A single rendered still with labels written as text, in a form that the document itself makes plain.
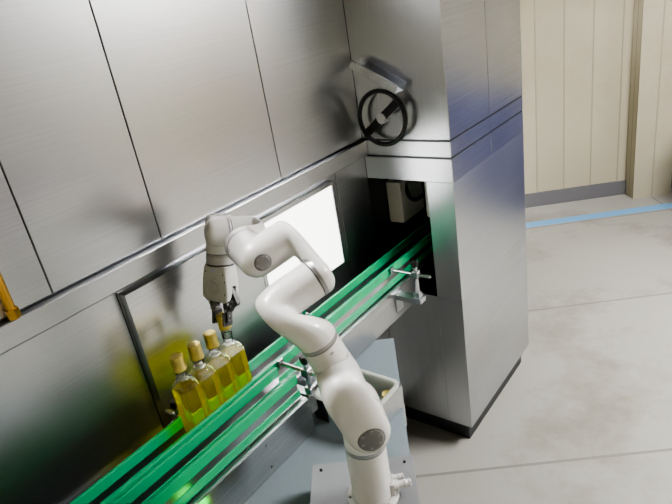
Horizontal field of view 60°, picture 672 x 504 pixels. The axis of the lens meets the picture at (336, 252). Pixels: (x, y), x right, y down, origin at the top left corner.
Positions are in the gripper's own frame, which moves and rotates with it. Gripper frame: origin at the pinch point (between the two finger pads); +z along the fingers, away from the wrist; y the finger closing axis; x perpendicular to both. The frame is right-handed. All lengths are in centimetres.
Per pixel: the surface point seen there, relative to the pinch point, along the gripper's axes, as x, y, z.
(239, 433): -7.7, 14.1, 26.7
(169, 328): -8.9, -11.7, 3.4
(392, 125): 85, 0, -53
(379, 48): 78, -2, -79
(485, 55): 113, 23, -79
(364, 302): 63, 4, 10
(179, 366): -16.4, 2.0, 8.5
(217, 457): -15.1, 13.8, 30.2
